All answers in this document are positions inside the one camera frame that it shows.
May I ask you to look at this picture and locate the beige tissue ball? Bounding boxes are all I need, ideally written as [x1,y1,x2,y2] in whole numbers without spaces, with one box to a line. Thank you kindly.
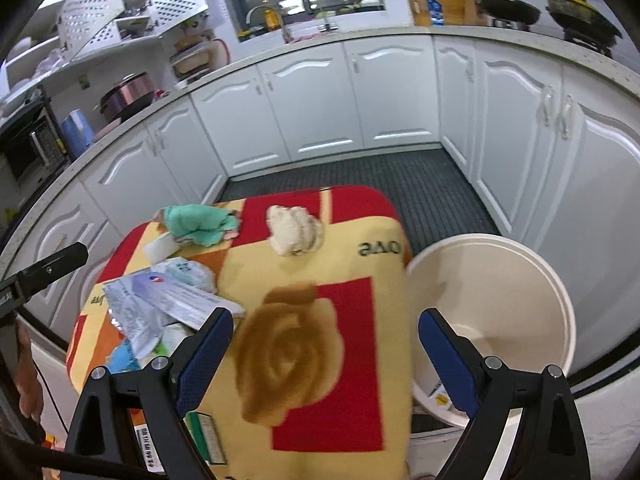
[266,204,326,257]

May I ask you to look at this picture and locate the steel pot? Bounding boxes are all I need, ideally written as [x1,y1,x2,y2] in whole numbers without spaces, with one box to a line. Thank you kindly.
[98,72,156,124]

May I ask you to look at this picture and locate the white perforated dish rack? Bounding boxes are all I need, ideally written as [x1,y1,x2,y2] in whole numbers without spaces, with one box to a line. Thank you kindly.
[36,0,209,62]

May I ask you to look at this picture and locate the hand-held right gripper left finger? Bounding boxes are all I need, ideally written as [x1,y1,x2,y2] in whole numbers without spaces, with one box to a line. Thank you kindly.
[65,306,236,480]

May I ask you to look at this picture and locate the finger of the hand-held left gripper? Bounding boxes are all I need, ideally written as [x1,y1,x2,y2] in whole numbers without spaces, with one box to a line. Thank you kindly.
[0,242,90,312]

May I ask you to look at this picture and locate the wooden cutting board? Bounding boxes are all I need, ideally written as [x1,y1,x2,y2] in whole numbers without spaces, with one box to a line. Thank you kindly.
[405,0,489,29]

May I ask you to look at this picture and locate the white green packet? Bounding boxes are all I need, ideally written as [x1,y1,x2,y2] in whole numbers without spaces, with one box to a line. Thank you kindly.
[149,322,197,362]

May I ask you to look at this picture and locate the black yellow wok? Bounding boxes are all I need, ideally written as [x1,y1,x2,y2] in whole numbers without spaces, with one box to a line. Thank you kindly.
[545,0,624,47]

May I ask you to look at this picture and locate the orange white small box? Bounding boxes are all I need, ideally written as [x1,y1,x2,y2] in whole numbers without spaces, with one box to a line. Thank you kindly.
[126,406,169,477]

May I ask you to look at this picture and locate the clear crinkled plastic packet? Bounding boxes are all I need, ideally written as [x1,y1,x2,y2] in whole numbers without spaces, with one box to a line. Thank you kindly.
[104,291,167,361]

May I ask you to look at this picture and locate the stacked food containers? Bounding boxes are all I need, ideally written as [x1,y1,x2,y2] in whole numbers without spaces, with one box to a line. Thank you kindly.
[169,34,231,81]

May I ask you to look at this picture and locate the blue plastic cup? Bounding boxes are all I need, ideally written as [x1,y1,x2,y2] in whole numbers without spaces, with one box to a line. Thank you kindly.
[60,109,95,159]

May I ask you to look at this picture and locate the printed red yellow blanket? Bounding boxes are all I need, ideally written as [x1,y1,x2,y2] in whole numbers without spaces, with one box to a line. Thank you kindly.
[65,185,414,480]

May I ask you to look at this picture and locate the row of white cabinet doors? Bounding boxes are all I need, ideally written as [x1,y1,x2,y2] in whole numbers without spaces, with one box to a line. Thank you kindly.
[0,34,640,386]

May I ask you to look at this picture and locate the person's left forearm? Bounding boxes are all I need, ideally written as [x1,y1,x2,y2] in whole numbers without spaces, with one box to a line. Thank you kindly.
[14,319,45,427]

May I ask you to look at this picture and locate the black ribbed floor mat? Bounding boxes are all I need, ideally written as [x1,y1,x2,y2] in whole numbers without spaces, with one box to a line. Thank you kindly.
[218,149,517,281]

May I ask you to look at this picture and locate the black frying pan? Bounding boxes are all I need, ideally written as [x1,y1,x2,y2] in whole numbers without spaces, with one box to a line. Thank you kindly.
[434,0,544,29]

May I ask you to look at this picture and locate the green plush toy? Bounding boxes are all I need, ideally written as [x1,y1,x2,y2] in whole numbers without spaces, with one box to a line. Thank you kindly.
[157,203,242,248]

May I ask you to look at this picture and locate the metal faucet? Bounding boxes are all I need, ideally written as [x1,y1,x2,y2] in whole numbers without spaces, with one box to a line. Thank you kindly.
[245,4,294,44]

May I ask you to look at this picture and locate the white plastic bin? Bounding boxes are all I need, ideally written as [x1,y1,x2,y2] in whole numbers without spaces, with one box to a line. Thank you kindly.
[405,233,579,433]

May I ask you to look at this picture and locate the white blue wrapper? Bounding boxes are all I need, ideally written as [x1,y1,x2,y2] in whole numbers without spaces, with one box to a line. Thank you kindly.
[164,257,219,295]

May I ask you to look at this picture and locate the black toaster oven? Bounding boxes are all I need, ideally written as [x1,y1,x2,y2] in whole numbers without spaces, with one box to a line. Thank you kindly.
[0,104,69,184]

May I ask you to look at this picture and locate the light blue wrapper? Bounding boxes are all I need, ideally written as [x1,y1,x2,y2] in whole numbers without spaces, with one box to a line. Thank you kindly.
[106,344,142,374]

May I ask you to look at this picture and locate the green white small box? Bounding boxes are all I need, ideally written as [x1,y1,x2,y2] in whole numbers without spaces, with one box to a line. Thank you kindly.
[184,409,227,467]

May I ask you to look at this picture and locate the white sponge block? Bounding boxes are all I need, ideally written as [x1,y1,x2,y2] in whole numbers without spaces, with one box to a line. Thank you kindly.
[143,236,184,264]

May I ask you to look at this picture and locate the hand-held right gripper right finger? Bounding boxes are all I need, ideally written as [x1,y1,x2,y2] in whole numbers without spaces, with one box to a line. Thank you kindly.
[417,307,593,480]

